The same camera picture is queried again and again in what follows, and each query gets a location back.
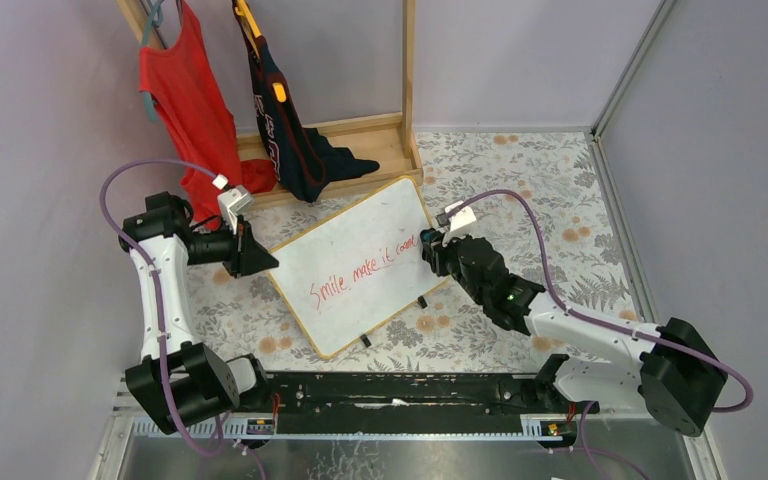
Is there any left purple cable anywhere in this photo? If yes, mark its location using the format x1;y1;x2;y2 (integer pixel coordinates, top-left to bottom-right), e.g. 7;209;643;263
99;158;267;480

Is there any aluminium frame rail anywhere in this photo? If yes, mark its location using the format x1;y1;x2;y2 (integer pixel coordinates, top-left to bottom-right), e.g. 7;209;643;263
591;0;678;142

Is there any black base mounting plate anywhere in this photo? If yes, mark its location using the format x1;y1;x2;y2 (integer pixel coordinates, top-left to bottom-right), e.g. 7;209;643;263
235;372;600;441

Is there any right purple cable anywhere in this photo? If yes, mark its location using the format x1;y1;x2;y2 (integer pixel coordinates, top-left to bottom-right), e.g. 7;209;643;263
435;189;755;480

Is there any floral table mat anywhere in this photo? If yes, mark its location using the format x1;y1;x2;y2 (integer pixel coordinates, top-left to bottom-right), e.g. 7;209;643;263
187;132;638;372

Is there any navy blue shirt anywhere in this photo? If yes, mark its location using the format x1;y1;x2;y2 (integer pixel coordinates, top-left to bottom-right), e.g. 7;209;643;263
232;3;380;203

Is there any yellow clothes hanger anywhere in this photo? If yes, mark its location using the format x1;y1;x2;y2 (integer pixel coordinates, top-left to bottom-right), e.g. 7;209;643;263
233;0;261;43

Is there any yellow framed whiteboard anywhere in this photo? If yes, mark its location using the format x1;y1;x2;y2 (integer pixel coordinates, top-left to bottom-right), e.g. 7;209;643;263
268;176;444;358

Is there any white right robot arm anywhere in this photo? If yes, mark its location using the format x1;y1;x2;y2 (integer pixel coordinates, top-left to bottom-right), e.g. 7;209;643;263
420;229;727;437

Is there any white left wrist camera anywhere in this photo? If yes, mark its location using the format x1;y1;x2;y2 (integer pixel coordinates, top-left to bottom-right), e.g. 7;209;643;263
212;175;255;235

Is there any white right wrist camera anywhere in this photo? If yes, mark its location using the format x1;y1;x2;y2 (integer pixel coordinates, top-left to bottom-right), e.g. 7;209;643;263
436;201;477;246

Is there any blue whiteboard eraser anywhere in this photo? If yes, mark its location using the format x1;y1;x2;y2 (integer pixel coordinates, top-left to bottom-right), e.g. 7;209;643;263
420;229;439;243

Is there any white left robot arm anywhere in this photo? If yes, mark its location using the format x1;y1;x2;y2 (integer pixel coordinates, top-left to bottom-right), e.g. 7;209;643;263
119;192;279;434

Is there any red tank top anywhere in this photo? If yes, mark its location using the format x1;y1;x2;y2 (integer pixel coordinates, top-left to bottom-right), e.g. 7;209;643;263
151;2;277;194

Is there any teal clothes hanger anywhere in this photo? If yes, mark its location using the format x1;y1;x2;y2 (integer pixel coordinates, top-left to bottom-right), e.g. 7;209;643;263
139;0;164;123

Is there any wooden clothes rack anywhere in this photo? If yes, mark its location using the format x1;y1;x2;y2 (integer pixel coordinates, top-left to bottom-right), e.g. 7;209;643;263
115;1;423;209

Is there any purple cable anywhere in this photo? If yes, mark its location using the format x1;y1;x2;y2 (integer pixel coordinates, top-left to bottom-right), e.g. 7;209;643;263
435;189;755;480
99;158;267;480

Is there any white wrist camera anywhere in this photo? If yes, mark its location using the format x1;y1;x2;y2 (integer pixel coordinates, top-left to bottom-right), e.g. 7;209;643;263
212;175;255;235
436;201;477;246

